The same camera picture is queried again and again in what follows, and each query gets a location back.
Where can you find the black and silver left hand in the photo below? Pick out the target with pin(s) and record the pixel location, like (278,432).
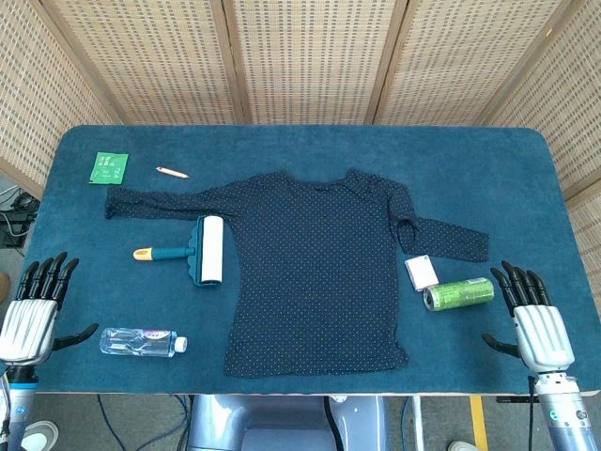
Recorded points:
(28,329)

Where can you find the black and silver right hand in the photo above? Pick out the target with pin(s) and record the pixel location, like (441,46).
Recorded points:
(540,333)

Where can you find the teal and yellow lint roller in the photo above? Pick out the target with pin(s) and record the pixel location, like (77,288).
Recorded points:
(211,249)

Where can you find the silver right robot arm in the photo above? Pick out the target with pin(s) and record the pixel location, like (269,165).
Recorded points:
(563,413)

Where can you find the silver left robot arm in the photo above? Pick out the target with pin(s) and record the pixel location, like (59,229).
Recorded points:
(19,404)

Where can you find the navy polka dot shirt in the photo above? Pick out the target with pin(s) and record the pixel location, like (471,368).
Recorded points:
(319,282)

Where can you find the green drink can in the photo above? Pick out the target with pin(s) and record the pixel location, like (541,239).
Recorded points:
(460,294)

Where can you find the white shoe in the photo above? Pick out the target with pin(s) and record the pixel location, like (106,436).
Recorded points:
(40,437)
(462,446)

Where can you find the clear plastic water bottle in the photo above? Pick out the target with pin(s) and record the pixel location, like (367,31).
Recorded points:
(136,342)

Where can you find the white tissue pack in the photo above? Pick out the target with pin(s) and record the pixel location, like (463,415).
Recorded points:
(421,272)

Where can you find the white table leg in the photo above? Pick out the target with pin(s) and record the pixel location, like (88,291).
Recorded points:
(415,423)

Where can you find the teal table cloth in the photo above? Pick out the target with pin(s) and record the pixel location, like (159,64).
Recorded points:
(469,188)

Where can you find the green foil packet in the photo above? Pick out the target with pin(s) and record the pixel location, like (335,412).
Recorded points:
(109,167)

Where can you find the short wooden pencil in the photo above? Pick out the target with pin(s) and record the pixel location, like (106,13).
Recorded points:
(174,173)

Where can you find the grey robot torso base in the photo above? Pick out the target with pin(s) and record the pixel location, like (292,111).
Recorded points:
(282,423)

